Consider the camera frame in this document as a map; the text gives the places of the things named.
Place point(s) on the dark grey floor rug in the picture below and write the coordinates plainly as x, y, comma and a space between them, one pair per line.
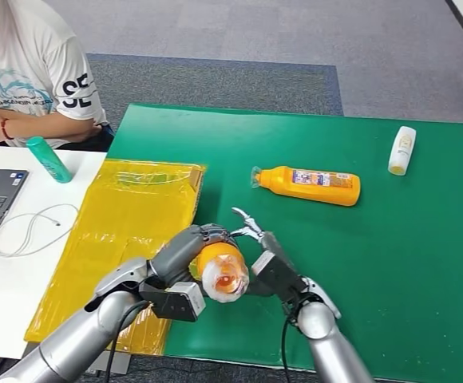
215, 84

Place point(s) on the teal bottle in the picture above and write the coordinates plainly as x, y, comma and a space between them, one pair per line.
50, 161

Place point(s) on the person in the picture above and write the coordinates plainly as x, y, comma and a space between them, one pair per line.
28, 58

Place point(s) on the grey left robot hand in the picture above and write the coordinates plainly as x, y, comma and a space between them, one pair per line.
175, 259

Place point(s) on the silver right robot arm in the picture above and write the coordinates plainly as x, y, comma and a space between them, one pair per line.
327, 338

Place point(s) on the grey metal plate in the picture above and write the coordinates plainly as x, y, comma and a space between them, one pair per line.
112, 365

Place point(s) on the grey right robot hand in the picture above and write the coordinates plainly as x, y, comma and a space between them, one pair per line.
273, 244

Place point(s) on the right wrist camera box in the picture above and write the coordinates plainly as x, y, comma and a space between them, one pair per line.
279, 275

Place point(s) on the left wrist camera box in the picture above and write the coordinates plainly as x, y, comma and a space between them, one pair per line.
175, 304

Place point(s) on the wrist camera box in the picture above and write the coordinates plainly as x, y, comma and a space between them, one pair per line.
175, 304
279, 275

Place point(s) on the green table mat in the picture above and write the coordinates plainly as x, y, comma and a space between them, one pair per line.
415, 238

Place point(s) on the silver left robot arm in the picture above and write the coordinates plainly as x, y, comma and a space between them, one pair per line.
76, 338

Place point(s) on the small white bottle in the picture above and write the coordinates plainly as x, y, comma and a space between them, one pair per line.
402, 150

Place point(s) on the orange bottle with white cap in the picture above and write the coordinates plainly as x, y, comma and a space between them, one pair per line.
223, 275

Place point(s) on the person's left forearm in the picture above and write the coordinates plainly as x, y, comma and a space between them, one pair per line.
56, 127

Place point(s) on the orange bottle with clear cap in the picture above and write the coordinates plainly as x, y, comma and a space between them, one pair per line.
279, 182

